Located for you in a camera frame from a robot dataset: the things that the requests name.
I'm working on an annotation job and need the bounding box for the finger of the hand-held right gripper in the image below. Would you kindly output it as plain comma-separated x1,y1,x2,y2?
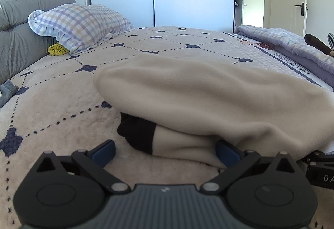
300,151,334,165

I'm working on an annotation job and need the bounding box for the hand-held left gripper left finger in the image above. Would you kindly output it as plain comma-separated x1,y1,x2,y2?
34,140,132,194

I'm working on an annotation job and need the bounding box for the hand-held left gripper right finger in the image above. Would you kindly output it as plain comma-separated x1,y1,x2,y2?
200,140,300,193

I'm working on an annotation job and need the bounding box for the black long-sleeve top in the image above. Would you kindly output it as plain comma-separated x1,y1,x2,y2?
117,112,157,155

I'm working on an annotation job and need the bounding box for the beige fleece sweatshirt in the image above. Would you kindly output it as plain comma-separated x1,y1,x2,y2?
93,55,334,169

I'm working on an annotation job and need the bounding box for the printed beige blanket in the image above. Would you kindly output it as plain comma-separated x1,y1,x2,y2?
0,26,334,229

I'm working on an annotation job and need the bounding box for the yellow cloth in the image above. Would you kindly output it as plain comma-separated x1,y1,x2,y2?
47,42,70,56

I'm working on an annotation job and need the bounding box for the grey cloth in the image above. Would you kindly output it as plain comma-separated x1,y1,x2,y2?
0,80,19,108

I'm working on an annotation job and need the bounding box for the dark brown cloth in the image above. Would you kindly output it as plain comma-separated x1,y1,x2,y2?
304,34,334,56

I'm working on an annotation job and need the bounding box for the folded lilac quilt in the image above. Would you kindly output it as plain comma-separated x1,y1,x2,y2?
233,25,334,83

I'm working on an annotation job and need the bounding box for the plaid pillow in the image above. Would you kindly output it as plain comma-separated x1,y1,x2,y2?
27,4,135,54

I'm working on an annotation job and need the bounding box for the grey padded headboard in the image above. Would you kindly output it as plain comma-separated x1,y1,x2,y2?
0,0,77,86

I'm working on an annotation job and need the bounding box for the black door handle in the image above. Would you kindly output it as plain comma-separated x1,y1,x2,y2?
294,2,306,17

